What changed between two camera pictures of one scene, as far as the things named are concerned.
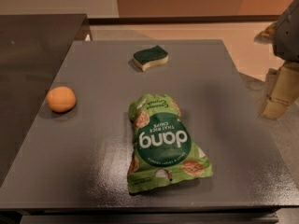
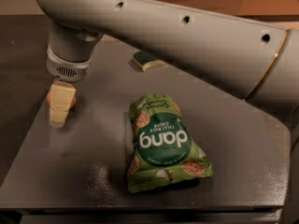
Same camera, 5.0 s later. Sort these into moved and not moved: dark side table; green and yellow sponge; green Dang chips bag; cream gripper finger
Moved: cream gripper finger
Not moved: dark side table; green and yellow sponge; green Dang chips bag
